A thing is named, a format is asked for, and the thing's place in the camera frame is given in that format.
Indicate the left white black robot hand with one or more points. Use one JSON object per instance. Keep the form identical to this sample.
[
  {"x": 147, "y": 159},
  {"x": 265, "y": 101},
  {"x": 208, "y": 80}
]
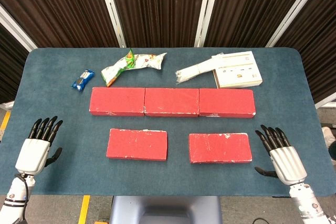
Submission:
[{"x": 32, "y": 155}]

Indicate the red brick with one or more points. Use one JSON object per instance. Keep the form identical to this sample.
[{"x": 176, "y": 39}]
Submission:
[
  {"x": 172, "y": 102},
  {"x": 220, "y": 148},
  {"x": 116, "y": 100},
  {"x": 227, "y": 102},
  {"x": 136, "y": 144}
]

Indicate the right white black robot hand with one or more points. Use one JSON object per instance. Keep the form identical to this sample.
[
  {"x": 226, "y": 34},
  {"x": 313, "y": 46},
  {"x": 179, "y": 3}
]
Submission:
[{"x": 287, "y": 163}]

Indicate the brown pleated screen panel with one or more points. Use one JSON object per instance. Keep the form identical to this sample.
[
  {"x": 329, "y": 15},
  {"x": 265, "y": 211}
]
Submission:
[
  {"x": 57, "y": 6},
  {"x": 249, "y": 6},
  {"x": 9, "y": 64},
  {"x": 160, "y": 6},
  {"x": 320, "y": 37}
]

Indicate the white wrapped straw bundle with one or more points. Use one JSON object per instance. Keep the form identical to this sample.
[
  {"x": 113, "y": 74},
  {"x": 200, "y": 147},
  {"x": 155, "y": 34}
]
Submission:
[{"x": 194, "y": 72}]

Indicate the white screen frame post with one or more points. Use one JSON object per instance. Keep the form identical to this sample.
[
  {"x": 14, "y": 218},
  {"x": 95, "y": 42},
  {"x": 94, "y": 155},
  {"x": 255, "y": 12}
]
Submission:
[
  {"x": 206, "y": 11},
  {"x": 111, "y": 11},
  {"x": 291, "y": 11},
  {"x": 325, "y": 102},
  {"x": 6, "y": 105},
  {"x": 15, "y": 28}
]

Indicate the blue cookie snack packet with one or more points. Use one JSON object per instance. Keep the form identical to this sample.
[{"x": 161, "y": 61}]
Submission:
[{"x": 82, "y": 79}]

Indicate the white rounded floor object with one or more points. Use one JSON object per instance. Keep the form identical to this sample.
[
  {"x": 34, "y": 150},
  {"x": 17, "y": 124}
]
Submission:
[{"x": 329, "y": 134}]

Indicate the flat white cardboard box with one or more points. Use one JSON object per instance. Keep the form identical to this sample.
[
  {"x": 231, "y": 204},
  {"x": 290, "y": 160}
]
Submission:
[{"x": 241, "y": 74}]

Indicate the yellow floor tape strip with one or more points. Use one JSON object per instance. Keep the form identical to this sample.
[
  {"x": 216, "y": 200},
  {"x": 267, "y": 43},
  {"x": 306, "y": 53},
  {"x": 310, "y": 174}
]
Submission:
[
  {"x": 84, "y": 208},
  {"x": 5, "y": 120}
]

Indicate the white green snack bag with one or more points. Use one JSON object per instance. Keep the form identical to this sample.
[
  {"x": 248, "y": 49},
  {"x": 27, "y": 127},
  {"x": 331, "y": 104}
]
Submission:
[{"x": 141, "y": 61}]

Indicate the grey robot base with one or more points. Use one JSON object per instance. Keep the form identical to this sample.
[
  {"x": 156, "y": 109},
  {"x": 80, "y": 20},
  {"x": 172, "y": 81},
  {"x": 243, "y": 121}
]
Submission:
[{"x": 165, "y": 208}]

